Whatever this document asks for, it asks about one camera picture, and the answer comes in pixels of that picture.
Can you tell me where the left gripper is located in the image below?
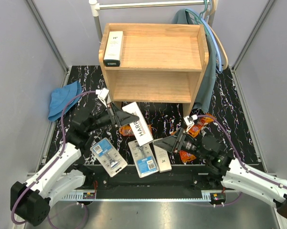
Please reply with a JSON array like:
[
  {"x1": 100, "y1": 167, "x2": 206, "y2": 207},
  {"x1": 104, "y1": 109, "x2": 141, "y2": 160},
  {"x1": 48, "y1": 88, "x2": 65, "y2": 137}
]
[{"x1": 86, "y1": 102, "x2": 139, "y2": 133}]

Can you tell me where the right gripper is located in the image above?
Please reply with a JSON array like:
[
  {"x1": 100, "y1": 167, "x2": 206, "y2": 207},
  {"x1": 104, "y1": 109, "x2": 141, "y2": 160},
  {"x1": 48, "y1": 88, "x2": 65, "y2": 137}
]
[{"x1": 153, "y1": 126, "x2": 208, "y2": 160}]

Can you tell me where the white Harry's razor box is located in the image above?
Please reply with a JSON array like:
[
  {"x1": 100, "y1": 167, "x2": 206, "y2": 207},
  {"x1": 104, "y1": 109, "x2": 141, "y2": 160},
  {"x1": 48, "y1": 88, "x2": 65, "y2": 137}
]
[{"x1": 122, "y1": 102, "x2": 153, "y2": 146}]

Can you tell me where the white h razor box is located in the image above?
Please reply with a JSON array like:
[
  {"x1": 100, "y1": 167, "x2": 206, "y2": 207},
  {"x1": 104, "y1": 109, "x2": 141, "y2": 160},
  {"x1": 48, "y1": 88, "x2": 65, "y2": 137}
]
[
  {"x1": 153, "y1": 144, "x2": 172, "y2": 173},
  {"x1": 103, "y1": 31, "x2": 124, "y2": 67}
]

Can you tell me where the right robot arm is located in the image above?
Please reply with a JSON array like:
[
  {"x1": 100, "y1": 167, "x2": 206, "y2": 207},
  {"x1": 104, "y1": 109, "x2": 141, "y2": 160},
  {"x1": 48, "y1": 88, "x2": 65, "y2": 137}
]
[{"x1": 154, "y1": 129, "x2": 287, "y2": 219}]

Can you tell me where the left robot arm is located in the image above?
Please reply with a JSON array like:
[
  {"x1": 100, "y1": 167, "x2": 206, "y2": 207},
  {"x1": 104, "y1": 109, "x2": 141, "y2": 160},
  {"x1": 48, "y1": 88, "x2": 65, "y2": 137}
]
[{"x1": 10, "y1": 102, "x2": 139, "y2": 226}]

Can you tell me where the wooden two-tier shelf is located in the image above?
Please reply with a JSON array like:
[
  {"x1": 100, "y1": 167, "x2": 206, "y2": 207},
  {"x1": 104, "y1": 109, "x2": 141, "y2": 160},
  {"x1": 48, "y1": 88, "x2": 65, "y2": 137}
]
[{"x1": 98, "y1": 23, "x2": 209, "y2": 115}]

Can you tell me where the white H razor box on shelf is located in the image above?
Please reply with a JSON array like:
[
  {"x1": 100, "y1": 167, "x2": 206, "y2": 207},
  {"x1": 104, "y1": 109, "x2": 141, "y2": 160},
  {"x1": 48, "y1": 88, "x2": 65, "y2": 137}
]
[{"x1": 103, "y1": 31, "x2": 124, "y2": 67}]

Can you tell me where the orange razor pack horizontal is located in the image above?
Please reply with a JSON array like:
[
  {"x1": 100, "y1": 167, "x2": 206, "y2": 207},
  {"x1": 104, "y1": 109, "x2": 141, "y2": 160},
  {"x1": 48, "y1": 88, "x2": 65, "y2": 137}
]
[{"x1": 119, "y1": 125, "x2": 152, "y2": 136}]

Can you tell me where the orange razor pack upper right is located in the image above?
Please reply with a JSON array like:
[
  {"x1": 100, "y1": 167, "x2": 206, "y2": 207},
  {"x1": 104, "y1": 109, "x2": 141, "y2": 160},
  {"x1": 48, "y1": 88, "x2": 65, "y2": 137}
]
[{"x1": 187, "y1": 114, "x2": 214, "y2": 138}]

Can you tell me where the orange razor pack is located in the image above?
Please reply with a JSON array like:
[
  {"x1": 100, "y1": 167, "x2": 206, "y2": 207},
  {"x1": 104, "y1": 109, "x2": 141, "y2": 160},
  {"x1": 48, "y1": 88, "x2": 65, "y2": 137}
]
[
  {"x1": 179, "y1": 150, "x2": 196, "y2": 163},
  {"x1": 187, "y1": 114, "x2": 214, "y2": 138}
]

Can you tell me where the orange razor pack lower right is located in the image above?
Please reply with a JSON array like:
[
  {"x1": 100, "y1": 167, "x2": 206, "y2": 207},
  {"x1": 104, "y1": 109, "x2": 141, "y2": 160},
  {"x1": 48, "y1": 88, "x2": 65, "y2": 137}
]
[{"x1": 179, "y1": 150, "x2": 196, "y2": 163}]

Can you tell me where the Gillette blister pack centre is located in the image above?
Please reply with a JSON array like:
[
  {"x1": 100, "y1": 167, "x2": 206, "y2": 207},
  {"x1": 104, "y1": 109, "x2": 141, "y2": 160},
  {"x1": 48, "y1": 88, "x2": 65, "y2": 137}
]
[{"x1": 128, "y1": 140, "x2": 159, "y2": 178}]

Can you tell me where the gillette blister pack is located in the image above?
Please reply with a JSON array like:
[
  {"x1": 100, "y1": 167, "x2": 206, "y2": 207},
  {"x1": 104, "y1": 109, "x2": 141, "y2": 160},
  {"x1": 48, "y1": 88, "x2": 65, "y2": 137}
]
[
  {"x1": 91, "y1": 138, "x2": 128, "y2": 177},
  {"x1": 128, "y1": 140, "x2": 159, "y2": 178}
]

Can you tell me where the Gillette blister pack left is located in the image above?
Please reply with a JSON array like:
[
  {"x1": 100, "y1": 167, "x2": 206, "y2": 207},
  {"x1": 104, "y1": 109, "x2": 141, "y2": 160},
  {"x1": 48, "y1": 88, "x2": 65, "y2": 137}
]
[{"x1": 91, "y1": 138, "x2": 128, "y2": 177}]

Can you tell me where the teal hanging garment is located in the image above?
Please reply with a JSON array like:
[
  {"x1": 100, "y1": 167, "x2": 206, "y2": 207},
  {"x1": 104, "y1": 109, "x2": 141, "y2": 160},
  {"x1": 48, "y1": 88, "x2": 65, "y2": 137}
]
[{"x1": 172, "y1": 9, "x2": 216, "y2": 113}]

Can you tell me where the blue bucket hat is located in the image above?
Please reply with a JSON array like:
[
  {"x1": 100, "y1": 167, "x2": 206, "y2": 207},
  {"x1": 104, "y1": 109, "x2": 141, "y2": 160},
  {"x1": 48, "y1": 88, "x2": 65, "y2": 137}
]
[{"x1": 48, "y1": 81, "x2": 82, "y2": 122}]

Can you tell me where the light blue hanger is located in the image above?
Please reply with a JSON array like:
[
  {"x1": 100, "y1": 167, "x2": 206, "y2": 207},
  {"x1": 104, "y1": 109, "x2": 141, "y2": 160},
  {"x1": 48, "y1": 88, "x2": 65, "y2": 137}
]
[{"x1": 185, "y1": 8, "x2": 223, "y2": 73}]

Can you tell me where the metal clothes rack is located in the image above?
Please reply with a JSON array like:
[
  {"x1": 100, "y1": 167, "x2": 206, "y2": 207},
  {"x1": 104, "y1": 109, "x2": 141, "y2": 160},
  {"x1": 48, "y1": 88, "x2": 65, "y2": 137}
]
[{"x1": 89, "y1": 0, "x2": 218, "y2": 42}]

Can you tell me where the green hanger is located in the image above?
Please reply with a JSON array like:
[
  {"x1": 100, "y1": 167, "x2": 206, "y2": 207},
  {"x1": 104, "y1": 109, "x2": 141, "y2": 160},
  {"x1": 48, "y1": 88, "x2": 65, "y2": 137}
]
[{"x1": 185, "y1": 0, "x2": 211, "y2": 35}]

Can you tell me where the wooden hanger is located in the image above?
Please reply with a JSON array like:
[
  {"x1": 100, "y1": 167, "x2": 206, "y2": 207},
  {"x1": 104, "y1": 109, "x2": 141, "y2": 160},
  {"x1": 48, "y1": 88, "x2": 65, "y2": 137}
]
[{"x1": 204, "y1": 0, "x2": 228, "y2": 70}]

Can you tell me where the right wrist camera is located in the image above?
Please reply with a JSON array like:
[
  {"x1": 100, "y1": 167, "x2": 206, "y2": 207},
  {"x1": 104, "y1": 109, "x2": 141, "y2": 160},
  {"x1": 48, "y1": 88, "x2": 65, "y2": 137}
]
[{"x1": 183, "y1": 114, "x2": 198, "y2": 128}]

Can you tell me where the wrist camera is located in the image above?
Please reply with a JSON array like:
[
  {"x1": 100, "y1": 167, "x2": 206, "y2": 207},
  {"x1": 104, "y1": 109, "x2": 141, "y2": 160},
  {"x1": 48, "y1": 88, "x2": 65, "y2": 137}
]
[
  {"x1": 96, "y1": 88, "x2": 111, "y2": 107},
  {"x1": 183, "y1": 114, "x2": 198, "y2": 128}
]

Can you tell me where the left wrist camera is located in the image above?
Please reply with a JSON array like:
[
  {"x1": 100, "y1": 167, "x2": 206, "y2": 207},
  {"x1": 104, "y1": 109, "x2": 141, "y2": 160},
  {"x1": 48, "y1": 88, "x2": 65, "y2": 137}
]
[{"x1": 96, "y1": 88, "x2": 111, "y2": 107}]

